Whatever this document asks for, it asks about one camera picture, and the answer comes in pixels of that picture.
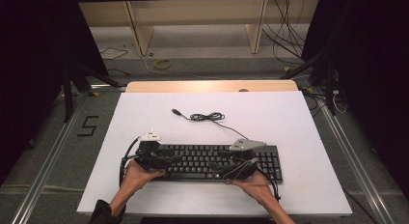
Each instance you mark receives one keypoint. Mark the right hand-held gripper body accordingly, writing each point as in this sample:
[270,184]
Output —
[241,166]

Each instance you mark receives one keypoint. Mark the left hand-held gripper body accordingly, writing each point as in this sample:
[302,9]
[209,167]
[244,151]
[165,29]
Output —
[149,156]

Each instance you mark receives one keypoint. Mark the black keyboard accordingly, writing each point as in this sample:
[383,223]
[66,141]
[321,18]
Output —
[199,159]

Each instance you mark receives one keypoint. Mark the person's left hand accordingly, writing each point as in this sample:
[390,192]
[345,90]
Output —
[136,179]

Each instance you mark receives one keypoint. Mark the person's right hand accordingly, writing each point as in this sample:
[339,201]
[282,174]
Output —
[259,190]

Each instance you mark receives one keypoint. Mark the white table board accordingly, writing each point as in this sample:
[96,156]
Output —
[273,127]

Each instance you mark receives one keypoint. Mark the person's dark clothing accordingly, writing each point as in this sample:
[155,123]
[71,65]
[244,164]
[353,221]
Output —
[205,221]

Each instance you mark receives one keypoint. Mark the wooden table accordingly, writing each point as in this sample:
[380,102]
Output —
[193,86]

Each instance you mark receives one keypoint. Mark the yellow tape roll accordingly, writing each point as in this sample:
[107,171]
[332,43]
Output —
[157,65]

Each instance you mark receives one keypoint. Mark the black metal stand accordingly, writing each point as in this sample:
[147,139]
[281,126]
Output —
[329,89]
[67,95]

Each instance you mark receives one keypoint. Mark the wooden shelf unit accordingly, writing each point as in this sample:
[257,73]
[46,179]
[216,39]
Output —
[141,31]

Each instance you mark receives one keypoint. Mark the black curtain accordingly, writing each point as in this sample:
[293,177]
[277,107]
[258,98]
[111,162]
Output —
[376,72]
[32,72]

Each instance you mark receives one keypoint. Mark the aluminium floor rail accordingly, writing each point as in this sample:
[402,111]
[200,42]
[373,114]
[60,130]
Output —
[48,159]
[350,153]

